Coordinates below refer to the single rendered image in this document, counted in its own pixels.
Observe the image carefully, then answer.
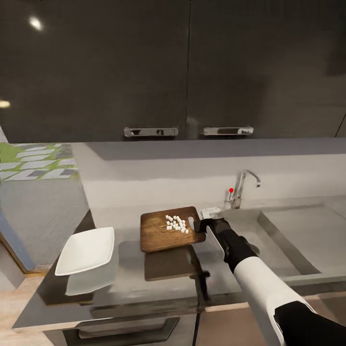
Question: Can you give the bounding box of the cutting board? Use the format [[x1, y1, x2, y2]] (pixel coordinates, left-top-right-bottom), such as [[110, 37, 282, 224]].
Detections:
[[140, 206, 206, 253]]

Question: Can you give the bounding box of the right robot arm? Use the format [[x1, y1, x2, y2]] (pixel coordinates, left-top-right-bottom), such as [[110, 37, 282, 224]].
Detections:
[[193, 207, 346, 346]]

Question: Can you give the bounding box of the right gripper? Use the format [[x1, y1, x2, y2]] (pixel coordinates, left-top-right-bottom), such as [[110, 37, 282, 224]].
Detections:
[[193, 219, 209, 234]]

